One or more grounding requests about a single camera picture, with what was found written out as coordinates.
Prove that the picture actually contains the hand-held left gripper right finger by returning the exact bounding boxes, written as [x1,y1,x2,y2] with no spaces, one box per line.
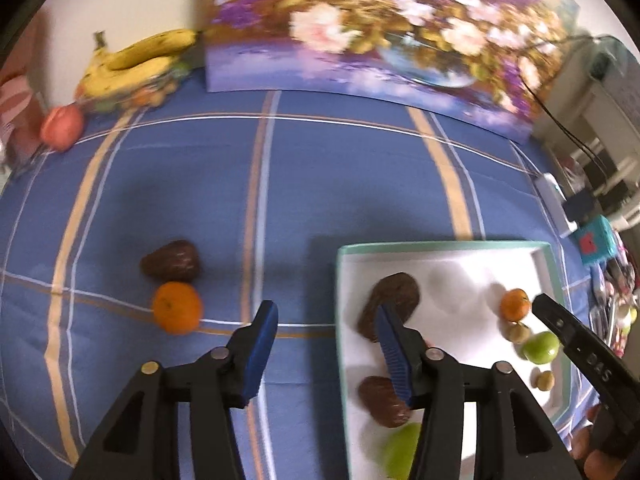
[374,305,587,480]

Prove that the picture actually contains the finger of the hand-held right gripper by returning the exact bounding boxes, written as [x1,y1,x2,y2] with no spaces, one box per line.
[532,293,581,348]

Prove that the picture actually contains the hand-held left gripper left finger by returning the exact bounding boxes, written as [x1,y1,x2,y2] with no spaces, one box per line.
[70,300,279,480]

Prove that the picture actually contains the small green apple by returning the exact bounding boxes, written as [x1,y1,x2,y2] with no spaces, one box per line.
[521,331,560,365]

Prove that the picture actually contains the orange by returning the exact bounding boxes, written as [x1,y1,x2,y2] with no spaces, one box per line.
[500,288,532,323]
[152,281,204,335]

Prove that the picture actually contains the long brown fruit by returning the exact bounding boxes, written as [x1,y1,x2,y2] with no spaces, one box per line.
[357,376,413,428]
[356,272,422,342]

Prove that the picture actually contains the large green mango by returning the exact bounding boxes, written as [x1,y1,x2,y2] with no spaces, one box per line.
[382,422,423,480]

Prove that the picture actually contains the white tray with teal rim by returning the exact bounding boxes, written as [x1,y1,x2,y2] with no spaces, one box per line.
[336,241,572,480]

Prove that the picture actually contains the person's right hand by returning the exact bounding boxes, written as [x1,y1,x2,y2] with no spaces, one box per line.
[570,404,623,480]

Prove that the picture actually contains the pile of small clutter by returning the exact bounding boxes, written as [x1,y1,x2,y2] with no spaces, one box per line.
[590,250,640,356]

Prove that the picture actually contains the teal box with red label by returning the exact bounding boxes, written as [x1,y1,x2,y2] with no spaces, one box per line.
[574,216,617,266]

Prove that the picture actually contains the black power adapter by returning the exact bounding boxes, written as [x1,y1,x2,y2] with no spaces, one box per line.
[562,191,601,225]

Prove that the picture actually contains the white power strip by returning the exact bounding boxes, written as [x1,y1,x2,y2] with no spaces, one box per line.
[534,172,581,238]

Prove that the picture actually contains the round brown fruit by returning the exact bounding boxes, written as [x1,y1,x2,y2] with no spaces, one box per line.
[140,240,202,283]

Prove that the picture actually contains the blue checked blanket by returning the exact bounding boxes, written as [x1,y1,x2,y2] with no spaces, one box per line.
[0,80,601,480]

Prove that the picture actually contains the glass fruit bowl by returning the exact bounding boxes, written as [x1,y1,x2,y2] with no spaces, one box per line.
[82,67,193,113]

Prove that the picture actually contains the red apple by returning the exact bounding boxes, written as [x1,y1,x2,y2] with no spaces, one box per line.
[40,105,85,152]

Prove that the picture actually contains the yellow banana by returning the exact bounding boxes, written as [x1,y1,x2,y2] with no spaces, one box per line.
[75,55,176,101]
[92,28,198,72]

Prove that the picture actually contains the floral painting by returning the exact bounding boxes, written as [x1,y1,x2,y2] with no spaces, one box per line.
[204,0,581,143]

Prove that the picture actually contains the pink gift wrap with ribbon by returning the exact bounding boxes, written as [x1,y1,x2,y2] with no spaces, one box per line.
[0,20,51,176]

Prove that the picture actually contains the black cable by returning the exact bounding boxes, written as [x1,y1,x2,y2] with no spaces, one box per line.
[517,35,640,196]

